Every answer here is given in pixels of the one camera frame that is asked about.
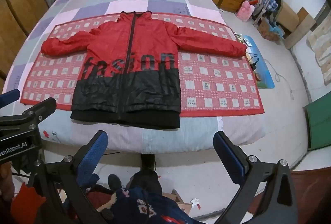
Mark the operator legs and shoes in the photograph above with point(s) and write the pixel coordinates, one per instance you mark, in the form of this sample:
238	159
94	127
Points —
144	203

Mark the open cardboard box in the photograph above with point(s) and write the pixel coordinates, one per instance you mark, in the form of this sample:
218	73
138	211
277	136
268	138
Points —
181	202

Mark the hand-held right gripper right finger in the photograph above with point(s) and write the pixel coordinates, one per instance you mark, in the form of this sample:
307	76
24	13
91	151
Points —
230	159

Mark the red checked blanket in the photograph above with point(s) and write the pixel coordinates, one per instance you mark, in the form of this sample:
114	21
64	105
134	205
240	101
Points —
219	79

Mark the red and white paper scrap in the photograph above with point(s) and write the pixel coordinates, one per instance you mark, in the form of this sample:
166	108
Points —
196	204

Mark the red cloth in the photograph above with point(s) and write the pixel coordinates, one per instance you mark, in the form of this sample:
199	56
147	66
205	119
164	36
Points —
25	200

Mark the small cardboard box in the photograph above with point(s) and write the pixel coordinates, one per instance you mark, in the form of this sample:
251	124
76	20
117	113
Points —
269	29

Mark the green board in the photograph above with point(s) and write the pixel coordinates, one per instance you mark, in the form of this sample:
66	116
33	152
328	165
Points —
318	125

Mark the wooden wardrobe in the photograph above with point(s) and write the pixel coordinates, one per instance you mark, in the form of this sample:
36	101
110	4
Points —
15	7

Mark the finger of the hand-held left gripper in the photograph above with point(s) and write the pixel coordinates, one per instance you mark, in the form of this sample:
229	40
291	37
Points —
9	96
38	113

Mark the beige rug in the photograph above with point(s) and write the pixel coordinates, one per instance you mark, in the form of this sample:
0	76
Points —
320	53

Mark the large cardboard box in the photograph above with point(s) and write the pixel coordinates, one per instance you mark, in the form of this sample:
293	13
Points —
292	16

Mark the red and black jacket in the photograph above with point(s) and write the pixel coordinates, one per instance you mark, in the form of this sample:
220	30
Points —
144	40

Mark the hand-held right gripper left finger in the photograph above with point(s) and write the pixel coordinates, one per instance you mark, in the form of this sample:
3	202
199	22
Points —
93	154

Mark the pink plush toy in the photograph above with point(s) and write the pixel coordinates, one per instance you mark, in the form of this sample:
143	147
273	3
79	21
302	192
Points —
245	11

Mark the person's left hand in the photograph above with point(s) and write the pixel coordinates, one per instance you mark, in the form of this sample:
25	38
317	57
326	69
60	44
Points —
5	182

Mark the blue cartoon floor mat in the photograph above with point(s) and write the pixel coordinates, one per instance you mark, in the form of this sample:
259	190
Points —
261	74

